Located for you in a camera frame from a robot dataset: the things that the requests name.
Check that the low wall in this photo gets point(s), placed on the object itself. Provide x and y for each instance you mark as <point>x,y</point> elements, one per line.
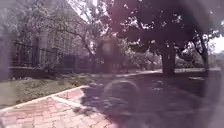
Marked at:
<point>30,71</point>

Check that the bare-branched tree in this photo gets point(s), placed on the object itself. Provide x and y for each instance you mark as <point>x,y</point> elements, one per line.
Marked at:
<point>83,33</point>

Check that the dark-trunked tree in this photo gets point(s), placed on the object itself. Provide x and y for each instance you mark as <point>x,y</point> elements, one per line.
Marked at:
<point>160,30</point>

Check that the grey building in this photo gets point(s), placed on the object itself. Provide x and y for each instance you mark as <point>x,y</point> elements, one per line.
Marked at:
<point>46,36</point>

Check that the red brick path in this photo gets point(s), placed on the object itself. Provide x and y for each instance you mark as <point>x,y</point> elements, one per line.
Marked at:
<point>50,113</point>

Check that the grass patch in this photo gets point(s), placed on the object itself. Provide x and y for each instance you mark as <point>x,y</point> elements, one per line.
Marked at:
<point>36,88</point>

